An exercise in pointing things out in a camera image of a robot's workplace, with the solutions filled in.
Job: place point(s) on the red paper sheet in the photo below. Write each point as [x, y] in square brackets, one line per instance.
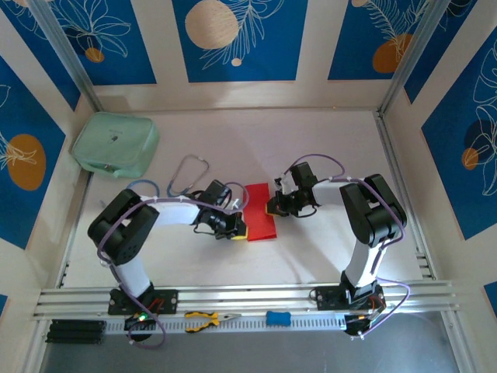
[258, 217]

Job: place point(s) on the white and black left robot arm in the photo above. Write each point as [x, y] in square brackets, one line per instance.
[174, 213]

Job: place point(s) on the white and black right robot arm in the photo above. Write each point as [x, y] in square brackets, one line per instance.
[330, 192]

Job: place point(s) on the grey metal sheet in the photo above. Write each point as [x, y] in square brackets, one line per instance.
[252, 353]

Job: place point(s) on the blue stethoscope with metal earpieces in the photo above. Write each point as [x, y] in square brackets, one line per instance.
[169, 189]

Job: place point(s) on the blue sponge block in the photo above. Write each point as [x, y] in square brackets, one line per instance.
[277, 318]

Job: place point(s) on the mint green zip case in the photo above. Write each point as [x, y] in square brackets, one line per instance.
[116, 143]

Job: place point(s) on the black profile stack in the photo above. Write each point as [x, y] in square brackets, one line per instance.
[75, 332]

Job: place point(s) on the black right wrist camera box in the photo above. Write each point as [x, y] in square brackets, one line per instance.
[303, 175]

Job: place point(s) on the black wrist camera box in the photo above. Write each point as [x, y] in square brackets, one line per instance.
[215, 192]
[303, 175]

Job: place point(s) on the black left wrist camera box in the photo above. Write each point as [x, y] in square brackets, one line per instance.
[215, 192]

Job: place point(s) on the aluminium mounting rail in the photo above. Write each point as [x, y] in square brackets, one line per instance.
[252, 295]

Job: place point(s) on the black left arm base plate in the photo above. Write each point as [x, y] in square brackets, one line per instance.
[167, 301]

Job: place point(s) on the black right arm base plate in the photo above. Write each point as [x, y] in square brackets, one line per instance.
[328, 297]

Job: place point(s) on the aluminium side rail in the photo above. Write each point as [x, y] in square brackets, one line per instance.
[86, 186]
[389, 155]

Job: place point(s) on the blue floral wall panel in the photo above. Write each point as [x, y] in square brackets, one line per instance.
[361, 46]
[458, 163]
[248, 58]
[116, 46]
[23, 194]

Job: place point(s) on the aluminium frame post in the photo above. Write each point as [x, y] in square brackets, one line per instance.
[411, 54]
[66, 54]

